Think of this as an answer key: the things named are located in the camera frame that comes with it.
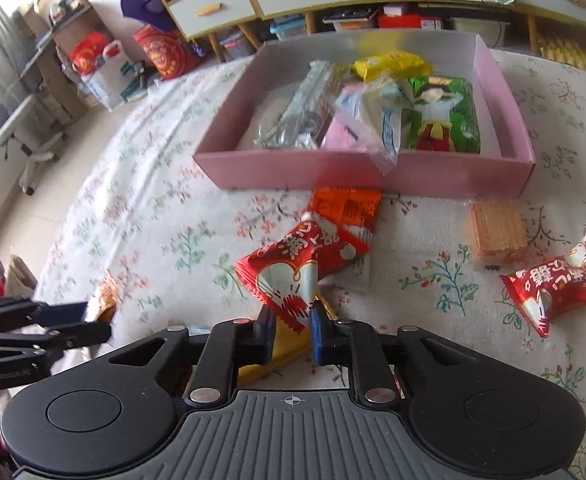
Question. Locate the clear bin with blue lid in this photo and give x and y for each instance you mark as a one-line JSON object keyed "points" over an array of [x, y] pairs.
{"points": [[288, 29]]}

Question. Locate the green snack packet with figure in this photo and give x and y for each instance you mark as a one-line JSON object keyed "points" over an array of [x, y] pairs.
{"points": [[443, 115]]}

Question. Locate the small orange snack packet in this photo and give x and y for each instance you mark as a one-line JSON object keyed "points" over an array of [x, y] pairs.
{"points": [[107, 295]]}

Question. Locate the pink cardboard box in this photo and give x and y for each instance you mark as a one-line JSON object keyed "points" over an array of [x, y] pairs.
{"points": [[363, 175]]}

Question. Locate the pink snack packet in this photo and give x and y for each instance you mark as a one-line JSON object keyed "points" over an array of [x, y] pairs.
{"points": [[345, 135]]}

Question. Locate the wide clear storage bin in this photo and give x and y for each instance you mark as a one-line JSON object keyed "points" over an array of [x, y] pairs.
{"points": [[478, 25]]}

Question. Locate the black tool on white base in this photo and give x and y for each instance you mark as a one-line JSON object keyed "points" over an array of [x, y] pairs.
{"points": [[134, 85]]}

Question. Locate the small clear storage bin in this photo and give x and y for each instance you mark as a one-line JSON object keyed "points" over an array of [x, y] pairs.
{"points": [[239, 46]]}

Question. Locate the red flat box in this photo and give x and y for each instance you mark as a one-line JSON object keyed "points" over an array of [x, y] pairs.
{"points": [[410, 19]]}

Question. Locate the red snack packet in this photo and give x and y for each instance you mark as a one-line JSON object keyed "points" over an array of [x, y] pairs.
{"points": [[558, 285], [293, 265]]}

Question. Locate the wooden side shelf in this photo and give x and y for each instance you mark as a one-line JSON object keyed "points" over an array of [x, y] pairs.
{"points": [[58, 45]]}

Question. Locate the clear wafer biscuit pack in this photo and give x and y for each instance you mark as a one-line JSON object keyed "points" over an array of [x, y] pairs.
{"points": [[498, 232]]}

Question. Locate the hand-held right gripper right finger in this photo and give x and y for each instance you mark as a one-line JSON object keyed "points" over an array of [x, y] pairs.
{"points": [[318, 335]]}

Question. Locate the grey office chair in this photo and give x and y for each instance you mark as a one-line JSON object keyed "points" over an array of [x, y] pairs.
{"points": [[8, 135]]}

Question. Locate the orange-red foil snack packet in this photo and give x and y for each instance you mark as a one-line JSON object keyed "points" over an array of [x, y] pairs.
{"points": [[345, 207]]}

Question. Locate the yellow egg tray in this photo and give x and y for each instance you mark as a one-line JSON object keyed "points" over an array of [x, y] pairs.
{"points": [[570, 52]]}

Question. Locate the white shopping bag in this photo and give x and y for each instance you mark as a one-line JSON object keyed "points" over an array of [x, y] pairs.
{"points": [[98, 75]]}

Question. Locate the long clear cracker packet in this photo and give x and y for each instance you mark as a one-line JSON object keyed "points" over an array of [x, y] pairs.
{"points": [[378, 110]]}

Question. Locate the wooden cabinet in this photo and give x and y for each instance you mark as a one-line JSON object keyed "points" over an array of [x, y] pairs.
{"points": [[373, 7]]}

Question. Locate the clear silver snack packet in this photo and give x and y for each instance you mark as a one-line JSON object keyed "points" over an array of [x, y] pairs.
{"points": [[318, 87]]}

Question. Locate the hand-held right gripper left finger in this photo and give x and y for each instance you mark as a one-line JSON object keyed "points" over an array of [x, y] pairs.
{"points": [[268, 332]]}

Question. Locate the clear bin with dark lid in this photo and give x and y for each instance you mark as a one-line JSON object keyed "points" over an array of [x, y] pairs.
{"points": [[350, 17]]}

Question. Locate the red gift bag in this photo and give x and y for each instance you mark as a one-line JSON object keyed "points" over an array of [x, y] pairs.
{"points": [[165, 55]]}

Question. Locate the yellow snack packet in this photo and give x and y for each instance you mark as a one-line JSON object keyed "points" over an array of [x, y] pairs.
{"points": [[393, 65]]}

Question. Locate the floral tablecloth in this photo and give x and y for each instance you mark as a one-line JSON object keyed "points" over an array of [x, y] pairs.
{"points": [[173, 240]]}

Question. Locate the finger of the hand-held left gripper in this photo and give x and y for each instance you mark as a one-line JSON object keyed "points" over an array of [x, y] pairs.
{"points": [[58, 314], [83, 335]]}

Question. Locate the mustard snack packet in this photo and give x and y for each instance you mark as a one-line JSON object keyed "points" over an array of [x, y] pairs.
{"points": [[285, 355]]}

